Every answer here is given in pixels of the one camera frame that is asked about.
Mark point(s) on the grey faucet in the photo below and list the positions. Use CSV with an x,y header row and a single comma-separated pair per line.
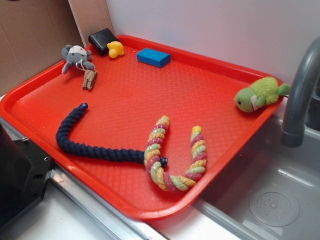
x,y
303,104

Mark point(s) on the navy blue rope toy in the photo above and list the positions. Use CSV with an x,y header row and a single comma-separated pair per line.
x,y
88,151

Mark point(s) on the cardboard panel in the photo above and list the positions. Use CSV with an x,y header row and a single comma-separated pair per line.
x,y
32,33

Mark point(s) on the yellow rubber duck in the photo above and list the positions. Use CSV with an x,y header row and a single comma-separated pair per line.
x,y
115,49

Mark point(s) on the blue rectangular block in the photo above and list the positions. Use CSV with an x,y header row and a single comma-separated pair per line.
x,y
153,57

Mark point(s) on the red plastic tray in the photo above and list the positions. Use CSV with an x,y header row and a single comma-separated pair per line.
x,y
127,99

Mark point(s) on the multicolour rope toy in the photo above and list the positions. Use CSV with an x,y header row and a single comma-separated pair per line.
x,y
155,164

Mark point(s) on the grey sink basin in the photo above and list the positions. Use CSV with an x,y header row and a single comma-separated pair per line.
x,y
268,191

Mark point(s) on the grey plush mouse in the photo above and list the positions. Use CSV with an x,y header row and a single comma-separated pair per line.
x,y
78,57

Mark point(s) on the green plush turtle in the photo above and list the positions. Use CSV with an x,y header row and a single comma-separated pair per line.
x,y
263,92

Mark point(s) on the black square box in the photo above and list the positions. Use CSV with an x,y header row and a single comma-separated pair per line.
x,y
100,40

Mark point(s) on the small wooden block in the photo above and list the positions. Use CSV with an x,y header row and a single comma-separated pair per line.
x,y
89,80

